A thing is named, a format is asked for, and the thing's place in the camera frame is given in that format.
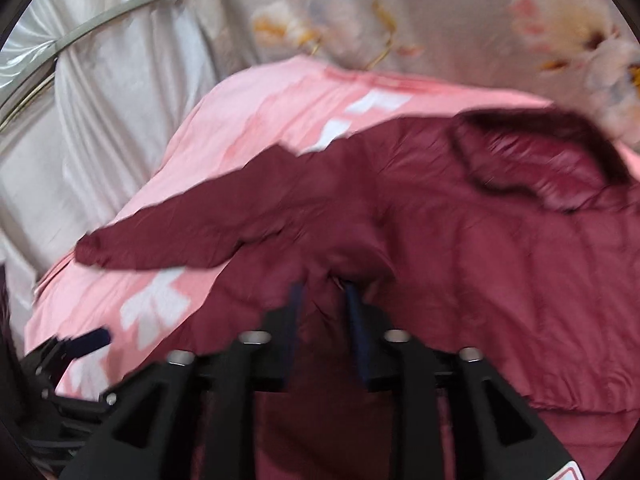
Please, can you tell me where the pink blanket with white prints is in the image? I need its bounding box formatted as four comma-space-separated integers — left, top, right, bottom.
24, 55, 640, 401

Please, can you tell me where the silver satin curtain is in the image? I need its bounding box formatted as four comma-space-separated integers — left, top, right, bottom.
1, 0, 216, 342

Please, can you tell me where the grey floral bed sheet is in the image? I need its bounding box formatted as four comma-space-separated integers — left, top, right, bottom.
184, 0, 639, 148

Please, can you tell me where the maroon puffer jacket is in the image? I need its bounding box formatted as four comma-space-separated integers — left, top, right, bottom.
75, 108, 639, 479

